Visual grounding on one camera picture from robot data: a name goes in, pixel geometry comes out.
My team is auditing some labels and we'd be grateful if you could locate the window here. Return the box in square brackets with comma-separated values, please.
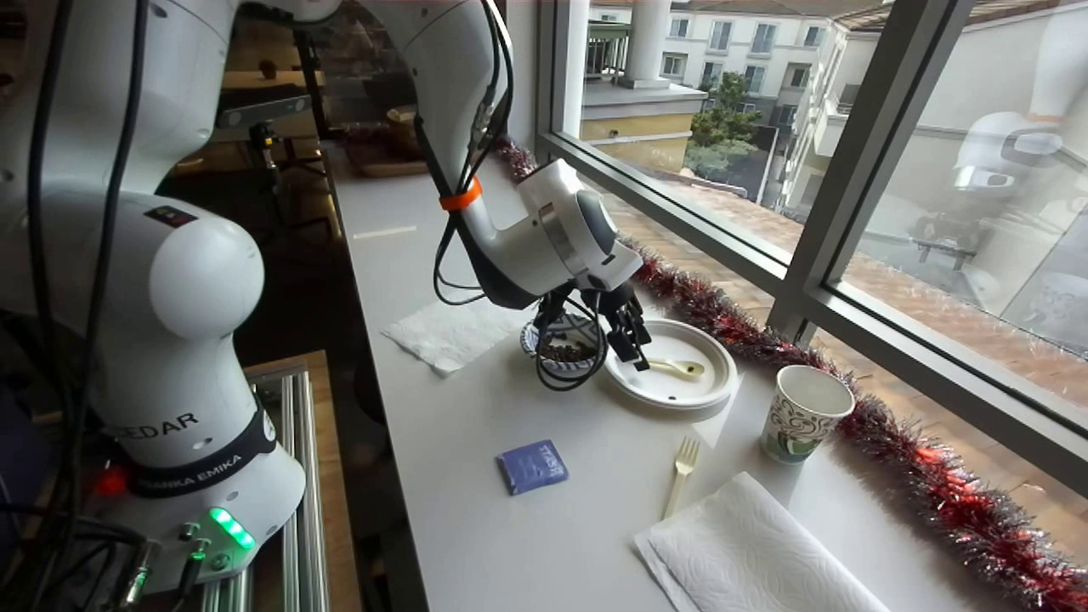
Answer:
[535, 0, 1088, 499]

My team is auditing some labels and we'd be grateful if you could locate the patterned paper coffee cup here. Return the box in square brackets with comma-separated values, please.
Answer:
[760, 365, 856, 466]

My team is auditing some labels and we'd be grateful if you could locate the blue sachet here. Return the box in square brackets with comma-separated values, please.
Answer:
[496, 439, 570, 496]

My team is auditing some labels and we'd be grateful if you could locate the white paper towel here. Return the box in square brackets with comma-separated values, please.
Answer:
[632, 471, 891, 612]

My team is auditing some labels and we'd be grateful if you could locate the white plastic spoon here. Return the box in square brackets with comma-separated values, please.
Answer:
[647, 357, 706, 380]

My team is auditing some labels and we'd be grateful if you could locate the blue patterned bowl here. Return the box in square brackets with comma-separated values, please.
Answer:
[519, 312, 607, 377]

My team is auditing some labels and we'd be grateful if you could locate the white plastic fork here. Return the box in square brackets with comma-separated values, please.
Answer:
[662, 437, 702, 520]

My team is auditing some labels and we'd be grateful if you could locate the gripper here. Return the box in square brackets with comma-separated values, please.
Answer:
[585, 279, 653, 372]

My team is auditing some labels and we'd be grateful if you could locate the white plate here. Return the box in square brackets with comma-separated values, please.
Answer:
[603, 318, 740, 412]

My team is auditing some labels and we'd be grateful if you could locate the camera on tripod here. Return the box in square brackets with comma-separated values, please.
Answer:
[214, 93, 331, 229]

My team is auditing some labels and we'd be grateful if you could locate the brown basket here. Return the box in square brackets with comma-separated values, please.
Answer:
[343, 105, 428, 179]

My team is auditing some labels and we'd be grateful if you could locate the white paper napkin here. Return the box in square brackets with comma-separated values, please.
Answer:
[382, 299, 534, 377]

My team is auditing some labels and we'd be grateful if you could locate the red tinsel garland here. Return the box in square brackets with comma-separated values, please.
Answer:
[493, 136, 1088, 612]

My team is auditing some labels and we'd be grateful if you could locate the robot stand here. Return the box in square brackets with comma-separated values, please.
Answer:
[197, 350, 341, 612]

